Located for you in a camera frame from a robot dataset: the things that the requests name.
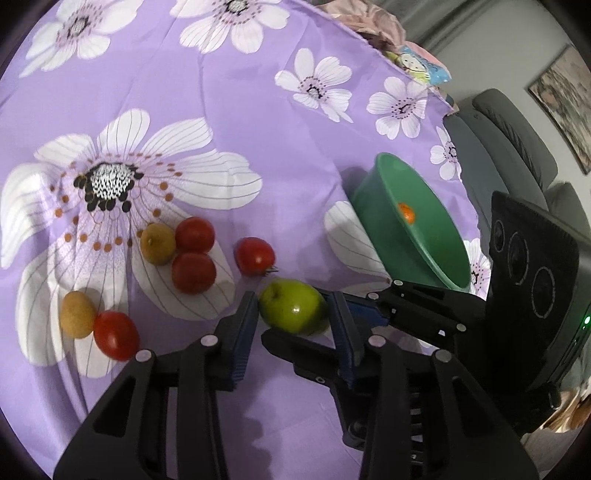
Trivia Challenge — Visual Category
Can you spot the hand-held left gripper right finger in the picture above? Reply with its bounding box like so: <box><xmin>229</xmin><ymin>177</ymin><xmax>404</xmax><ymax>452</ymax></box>
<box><xmin>329</xmin><ymin>291</ymin><xmax>539</xmax><ymax>480</ymax></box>

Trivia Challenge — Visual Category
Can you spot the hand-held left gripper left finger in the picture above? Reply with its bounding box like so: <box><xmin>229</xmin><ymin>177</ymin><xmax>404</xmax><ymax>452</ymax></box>
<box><xmin>53</xmin><ymin>291</ymin><xmax>259</xmax><ymax>480</ymax></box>

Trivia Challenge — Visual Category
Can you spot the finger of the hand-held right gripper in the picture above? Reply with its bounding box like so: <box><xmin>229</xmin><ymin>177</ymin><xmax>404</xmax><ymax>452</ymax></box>
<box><xmin>261</xmin><ymin>329</ymin><xmax>366</xmax><ymax>448</ymax></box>
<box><xmin>345</xmin><ymin>279</ymin><xmax>491</xmax><ymax>350</ymax></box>

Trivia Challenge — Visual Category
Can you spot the green apple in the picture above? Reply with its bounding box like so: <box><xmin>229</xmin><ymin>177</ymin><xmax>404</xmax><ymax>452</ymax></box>
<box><xmin>259</xmin><ymin>279</ymin><xmax>331</xmax><ymax>336</ymax></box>

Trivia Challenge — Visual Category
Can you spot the red tomato with stem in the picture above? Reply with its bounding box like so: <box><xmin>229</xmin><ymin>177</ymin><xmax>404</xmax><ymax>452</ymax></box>
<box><xmin>235</xmin><ymin>237</ymin><xmax>279</xmax><ymax>278</ymax></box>

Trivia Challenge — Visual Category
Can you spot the green plastic bowl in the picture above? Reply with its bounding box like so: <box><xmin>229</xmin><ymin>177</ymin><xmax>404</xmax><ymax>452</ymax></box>
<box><xmin>348</xmin><ymin>152</ymin><xmax>472</xmax><ymax>292</ymax></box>

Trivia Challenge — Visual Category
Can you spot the brown kiwi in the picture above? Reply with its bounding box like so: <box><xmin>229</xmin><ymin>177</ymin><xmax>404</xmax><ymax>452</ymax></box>
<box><xmin>140</xmin><ymin>222</ymin><xmax>177</xmax><ymax>265</ymax></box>
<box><xmin>60</xmin><ymin>291</ymin><xmax>98</xmax><ymax>339</ymax></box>

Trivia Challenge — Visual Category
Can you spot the grey sofa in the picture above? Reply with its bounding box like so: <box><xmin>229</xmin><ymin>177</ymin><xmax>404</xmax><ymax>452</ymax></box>
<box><xmin>443</xmin><ymin>89</ymin><xmax>591</xmax><ymax>241</ymax></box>

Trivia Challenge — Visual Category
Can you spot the purple floral cloth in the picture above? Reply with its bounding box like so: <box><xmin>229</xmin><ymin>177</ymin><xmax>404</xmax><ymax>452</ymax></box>
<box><xmin>0</xmin><ymin>0</ymin><xmax>492</xmax><ymax>480</ymax></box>

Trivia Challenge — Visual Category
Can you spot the cartoon print pillow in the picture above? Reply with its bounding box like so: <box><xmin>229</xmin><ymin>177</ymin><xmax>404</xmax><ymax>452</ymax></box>
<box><xmin>383</xmin><ymin>44</ymin><xmax>451</xmax><ymax>86</ymax></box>

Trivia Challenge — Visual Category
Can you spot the grey curtain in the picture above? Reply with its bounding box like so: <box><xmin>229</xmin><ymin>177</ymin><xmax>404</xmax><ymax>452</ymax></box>
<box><xmin>397</xmin><ymin>0</ymin><xmax>495</xmax><ymax>56</ymax></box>

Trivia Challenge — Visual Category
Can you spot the crumpled pink cloth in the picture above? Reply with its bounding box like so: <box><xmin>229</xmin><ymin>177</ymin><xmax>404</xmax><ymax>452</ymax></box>
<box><xmin>323</xmin><ymin>0</ymin><xmax>407</xmax><ymax>47</ymax></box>

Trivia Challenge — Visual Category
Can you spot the framed wall picture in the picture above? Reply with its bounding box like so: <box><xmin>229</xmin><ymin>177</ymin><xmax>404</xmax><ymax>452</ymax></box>
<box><xmin>527</xmin><ymin>44</ymin><xmax>591</xmax><ymax>175</ymax></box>

